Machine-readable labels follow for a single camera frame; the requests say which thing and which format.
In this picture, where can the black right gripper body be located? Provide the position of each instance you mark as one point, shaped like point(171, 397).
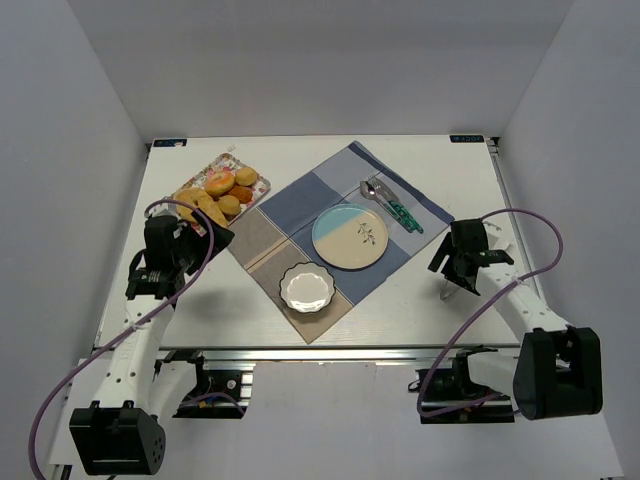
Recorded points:
point(454, 265)

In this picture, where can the long twisted bread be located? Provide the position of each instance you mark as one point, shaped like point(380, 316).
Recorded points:
point(206, 204)

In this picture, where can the round golden bun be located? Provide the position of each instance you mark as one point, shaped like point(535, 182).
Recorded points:
point(229, 205)

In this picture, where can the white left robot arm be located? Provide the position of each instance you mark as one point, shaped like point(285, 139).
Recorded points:
point(120, 432)

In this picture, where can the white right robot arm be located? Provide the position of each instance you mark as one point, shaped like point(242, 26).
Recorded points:
point(558, 371)

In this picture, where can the plain glazed donut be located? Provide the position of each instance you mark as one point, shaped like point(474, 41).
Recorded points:
point(194, 196)

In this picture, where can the pink frosted donut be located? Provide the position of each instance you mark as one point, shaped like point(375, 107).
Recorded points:
point(219, 183)

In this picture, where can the dark brown muffin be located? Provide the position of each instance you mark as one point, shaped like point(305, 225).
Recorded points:
point(243, 194)

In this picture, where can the round bun on tray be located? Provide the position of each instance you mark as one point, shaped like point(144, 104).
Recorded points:
point(246, 176)

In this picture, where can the blue label right corner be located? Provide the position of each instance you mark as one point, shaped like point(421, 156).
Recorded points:
point(460, 138)

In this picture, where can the blue label corner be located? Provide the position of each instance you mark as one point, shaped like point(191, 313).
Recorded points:
point(460, 138)
point(169, 143)

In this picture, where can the blue label left corner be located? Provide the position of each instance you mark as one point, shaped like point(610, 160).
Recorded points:
point(169, 143)

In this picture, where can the blue and cream plate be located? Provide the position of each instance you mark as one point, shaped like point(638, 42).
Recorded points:
point(349, 236)

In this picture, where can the white scalloped bowl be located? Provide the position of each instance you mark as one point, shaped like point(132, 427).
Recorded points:
point(307, 288)

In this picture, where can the patchwork blue grey placemat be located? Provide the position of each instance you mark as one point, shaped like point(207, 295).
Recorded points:
point(277, 233)

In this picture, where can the aluminium table right rail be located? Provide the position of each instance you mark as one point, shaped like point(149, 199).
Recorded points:
point(514, 219)

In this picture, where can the aluminium table rail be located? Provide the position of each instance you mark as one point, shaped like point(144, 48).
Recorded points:
point(514, 219)
point(401, 354)

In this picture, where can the metal fork green handle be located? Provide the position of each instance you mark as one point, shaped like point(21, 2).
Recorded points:
point(385, 192)

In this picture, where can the metal spoon green handle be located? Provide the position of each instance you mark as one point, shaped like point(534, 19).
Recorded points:
point(369, 192)

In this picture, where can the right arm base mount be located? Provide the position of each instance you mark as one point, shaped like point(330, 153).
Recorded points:
point(451, 385)

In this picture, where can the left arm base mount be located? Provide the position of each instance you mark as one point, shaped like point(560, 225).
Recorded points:
point(222, 389)

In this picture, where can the aluminium table front rail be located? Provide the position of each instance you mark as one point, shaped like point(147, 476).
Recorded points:
point(401, 354)

